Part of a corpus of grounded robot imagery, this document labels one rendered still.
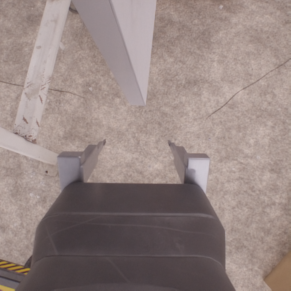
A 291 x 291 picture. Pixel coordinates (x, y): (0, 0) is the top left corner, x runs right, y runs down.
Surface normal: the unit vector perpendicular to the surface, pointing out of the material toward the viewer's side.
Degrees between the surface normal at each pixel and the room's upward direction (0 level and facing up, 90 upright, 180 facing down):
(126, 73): 90
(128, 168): 0
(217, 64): 0
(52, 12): 0
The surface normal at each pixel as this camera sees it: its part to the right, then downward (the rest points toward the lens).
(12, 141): 0.97, 0.19
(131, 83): -0.10, 0.99
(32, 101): -0.10, -0.11
